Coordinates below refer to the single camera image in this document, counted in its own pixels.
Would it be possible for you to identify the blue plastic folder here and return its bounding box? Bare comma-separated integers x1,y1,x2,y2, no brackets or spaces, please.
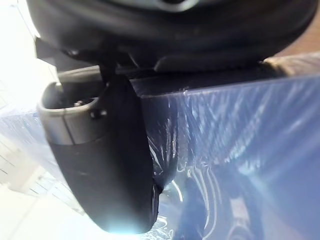
0,73,320,240

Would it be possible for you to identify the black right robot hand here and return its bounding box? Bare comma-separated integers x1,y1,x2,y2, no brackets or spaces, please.
26,0,320,235

